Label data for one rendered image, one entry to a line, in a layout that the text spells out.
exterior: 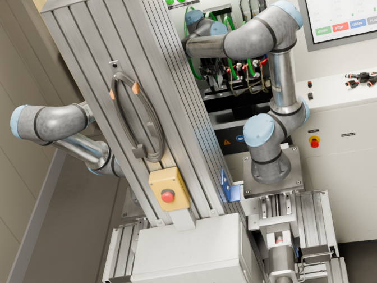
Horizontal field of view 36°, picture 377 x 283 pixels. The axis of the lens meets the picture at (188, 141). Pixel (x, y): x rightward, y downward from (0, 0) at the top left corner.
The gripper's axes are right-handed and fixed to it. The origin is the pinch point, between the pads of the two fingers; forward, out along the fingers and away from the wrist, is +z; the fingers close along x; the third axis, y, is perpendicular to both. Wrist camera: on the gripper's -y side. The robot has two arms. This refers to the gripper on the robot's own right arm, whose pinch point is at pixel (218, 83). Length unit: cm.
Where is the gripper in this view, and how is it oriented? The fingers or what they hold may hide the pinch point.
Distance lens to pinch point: 247.6
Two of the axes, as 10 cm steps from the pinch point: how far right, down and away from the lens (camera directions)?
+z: 3.1, 7.5, 5.9
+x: 9.4, -1.6, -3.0
